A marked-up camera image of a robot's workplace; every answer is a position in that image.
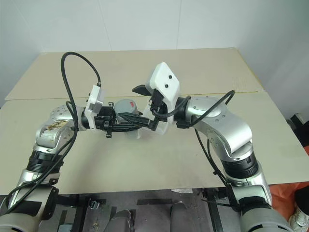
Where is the gray jar lid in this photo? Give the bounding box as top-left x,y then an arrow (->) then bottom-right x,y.
113,98 -> 140,120

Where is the black cable tie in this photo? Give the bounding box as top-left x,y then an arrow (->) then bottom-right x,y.
201,197 -> 240,209

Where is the black object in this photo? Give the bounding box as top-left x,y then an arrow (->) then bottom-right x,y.
286,113 -> 309,148

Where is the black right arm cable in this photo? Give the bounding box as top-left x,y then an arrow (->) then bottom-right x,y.
150,89 -> 240,211

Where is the gray rounded shape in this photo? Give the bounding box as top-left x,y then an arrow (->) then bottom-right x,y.
110,209 -> 132,232

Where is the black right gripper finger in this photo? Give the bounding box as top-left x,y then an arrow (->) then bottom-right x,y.
147,117 -> 160,132
131,84 -> 154,97

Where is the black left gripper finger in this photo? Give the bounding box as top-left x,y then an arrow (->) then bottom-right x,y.
117,113 -> 152,124
111,121 -> 155,133

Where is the white shoe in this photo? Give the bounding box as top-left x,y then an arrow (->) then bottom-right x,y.
288,205 -> 309,229

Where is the black table frame bar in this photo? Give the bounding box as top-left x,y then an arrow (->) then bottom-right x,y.
56,193 -> 84,232
204,188 -> 225,232

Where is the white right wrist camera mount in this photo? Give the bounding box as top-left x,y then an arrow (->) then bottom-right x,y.
144,62 -> 181,135

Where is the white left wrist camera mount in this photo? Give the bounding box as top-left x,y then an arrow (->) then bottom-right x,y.
84,85 -> 107,130

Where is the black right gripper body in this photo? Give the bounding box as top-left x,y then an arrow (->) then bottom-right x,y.
147,88 -> 170,122

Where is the orange fabric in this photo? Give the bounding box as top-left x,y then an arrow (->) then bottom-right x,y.
268,144 -> 309,228

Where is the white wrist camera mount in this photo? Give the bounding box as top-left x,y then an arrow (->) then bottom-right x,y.
84,85 -> 107,130
144,62 -> 181,135

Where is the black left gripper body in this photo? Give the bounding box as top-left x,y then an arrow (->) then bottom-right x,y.
95,101 -> 119,139

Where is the white paper scrap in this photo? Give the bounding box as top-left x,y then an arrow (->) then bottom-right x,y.
172,188 -> 194,195

